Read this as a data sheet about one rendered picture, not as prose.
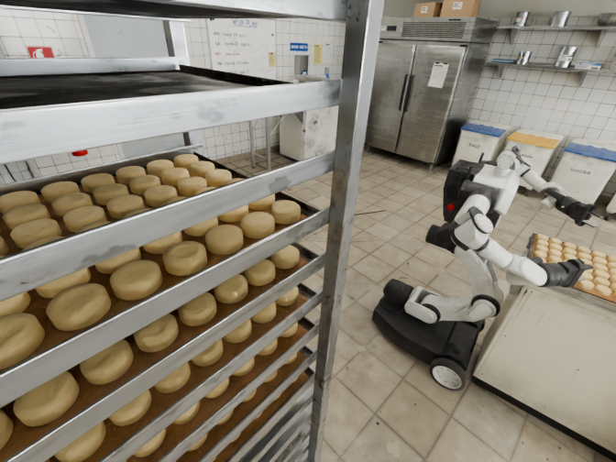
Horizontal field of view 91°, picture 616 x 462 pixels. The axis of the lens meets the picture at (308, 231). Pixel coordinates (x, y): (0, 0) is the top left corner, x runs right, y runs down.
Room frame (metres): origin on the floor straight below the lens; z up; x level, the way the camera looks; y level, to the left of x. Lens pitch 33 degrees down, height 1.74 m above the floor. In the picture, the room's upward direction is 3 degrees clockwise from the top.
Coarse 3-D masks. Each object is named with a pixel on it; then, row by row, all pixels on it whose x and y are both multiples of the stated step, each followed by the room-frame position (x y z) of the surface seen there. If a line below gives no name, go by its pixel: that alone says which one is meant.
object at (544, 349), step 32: (544, 288) 1.03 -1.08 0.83; (512, 320) 1.05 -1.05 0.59; (544, 320) 0.99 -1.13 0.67; (576, 320) 0.94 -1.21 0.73; (608, 320) 0.89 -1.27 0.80; (480, 352) 1.18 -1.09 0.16; (512, 352) 1.01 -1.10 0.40; (544, 352) 0.95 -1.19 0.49; (576, 352) 0.90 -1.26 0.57; (608, 352) 0.85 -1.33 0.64; (480, 384) 1.06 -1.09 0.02; (512, 384) 0.97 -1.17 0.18; (544, 384) 0.91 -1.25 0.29; (576, 384) 0.85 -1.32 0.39; (608, 384) 0.81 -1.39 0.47; (544, 416) 0.87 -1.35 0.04; (576, 416) 0.81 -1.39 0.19; (608, 416) 0.76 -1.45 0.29; (608, 448) 0.71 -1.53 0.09
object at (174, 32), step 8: (168, 24) 0.70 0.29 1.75; (176, 24) 0.71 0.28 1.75; (168, 32) 0.70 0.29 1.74; (176, 32) 0.70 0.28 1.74; (184, 32) 0.72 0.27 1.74; (168, 40) 0.71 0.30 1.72; (176, 40) 0.70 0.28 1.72; (184, 40) 0.72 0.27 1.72; (168, 48) 0.71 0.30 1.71; (176, 48) 0.70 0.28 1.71; (184, 48) 0.71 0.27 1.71; (176, 56) 0.70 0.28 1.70; (184, 56) 0.71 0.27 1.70; (184, 136) 0.71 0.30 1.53; (192, 136) 0.70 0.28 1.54; (200, 136) 0.72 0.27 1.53; (192, 144) 0.70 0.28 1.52
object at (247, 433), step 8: (304, 376) 0.43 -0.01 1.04; (296, 384) 0.41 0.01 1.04; (288, 392) 0.39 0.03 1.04; (280, 400) 0.37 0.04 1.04; (272, 408) 0.35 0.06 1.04; (264, 416) 0.33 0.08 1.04; (248, 424) 0.31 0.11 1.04; (256, 424) 0.31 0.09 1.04; (248, 432) 0.30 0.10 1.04; (240, 440) 0.28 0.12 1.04; (232, 448) 0.27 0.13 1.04; (216, 456) 0.25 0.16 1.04; (224, 456) 0.25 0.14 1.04
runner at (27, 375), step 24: (312, 216) 0.39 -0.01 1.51; (264, 240) 0.32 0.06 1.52; (288, 240) 0.35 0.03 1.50; (216, 264) 0.27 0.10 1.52; (240, 264) 0.29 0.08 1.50; (168, 288) 0.22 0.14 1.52; (192, 288) 0.24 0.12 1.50; (120, 312) 0.19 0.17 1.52; (144, 312) 0.20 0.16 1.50; (168, 312) 0.22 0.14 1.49; (72, 336) 0.16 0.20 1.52; (96, 336) 0.17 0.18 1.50; (120, 336) 0.18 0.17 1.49; (24, 360) 0.14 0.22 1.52; (48, 360) 0.15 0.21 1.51; (72, 360) 0.15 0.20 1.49; (0, 384) 0.12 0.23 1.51; (24, 384) 0.13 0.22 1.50
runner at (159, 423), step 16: (320, 288) 0.46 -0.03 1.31; (304, 304) 0.38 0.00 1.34; (288, 320) 0.35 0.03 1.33; (272, 336) 0.32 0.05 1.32; (240, 352) 0.28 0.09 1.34; (256, 352) 0.30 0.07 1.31; (224, 368) 0.26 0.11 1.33; (208, 384) 0.24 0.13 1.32; (192, 400) 0.22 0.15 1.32; (160, 416) 0.19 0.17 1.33; (176, 416) 0.20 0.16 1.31; (144, 432) 0.17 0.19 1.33; (128, 448) 0.16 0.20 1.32
